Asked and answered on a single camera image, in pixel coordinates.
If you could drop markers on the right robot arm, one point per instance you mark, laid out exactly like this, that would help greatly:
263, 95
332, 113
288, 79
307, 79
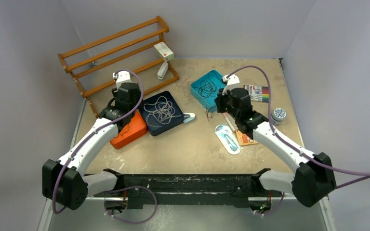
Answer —
312, 177

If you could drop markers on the blue white tape roll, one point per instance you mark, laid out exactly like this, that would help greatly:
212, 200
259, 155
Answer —
278, 116

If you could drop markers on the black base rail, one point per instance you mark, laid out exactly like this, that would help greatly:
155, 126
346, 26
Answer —
237, 190

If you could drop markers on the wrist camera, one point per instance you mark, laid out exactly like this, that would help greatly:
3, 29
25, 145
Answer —
231, 82
121, 77

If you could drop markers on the white cardboard box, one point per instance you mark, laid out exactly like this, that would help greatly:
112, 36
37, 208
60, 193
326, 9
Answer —
164, 51

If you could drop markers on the teal square tray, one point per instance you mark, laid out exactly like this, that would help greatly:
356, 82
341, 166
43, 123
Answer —
206, 88

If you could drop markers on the dark blue square tray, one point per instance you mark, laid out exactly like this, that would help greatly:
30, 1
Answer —
161, 113

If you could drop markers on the aluminium frame rails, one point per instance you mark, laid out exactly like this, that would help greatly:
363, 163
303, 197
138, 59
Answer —
265, 210

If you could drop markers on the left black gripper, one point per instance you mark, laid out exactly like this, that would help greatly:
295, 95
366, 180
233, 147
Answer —
138, 99

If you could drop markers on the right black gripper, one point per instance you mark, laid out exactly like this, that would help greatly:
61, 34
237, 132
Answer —
219, 100

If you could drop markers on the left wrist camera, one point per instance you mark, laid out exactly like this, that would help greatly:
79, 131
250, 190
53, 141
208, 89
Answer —
121, 77

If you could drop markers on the orange square tray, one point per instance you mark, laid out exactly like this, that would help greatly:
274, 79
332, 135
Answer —
134, 130

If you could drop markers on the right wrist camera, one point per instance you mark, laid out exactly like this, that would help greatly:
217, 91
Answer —
231, 82

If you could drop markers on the orange white pen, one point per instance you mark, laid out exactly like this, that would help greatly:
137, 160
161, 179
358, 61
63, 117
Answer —
229, 123

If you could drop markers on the toothbrush blister pack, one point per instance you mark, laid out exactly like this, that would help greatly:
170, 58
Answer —
227, 139

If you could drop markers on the orange small notebook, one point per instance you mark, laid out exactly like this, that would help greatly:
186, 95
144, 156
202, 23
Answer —
244, 140

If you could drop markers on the marker pen set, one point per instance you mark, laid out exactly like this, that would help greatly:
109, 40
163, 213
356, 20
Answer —
258, 93

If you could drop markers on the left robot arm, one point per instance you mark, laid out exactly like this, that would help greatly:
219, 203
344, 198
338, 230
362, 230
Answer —
64, 180

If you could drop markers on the white blue small device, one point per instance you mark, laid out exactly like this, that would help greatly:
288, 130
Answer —
188, 117

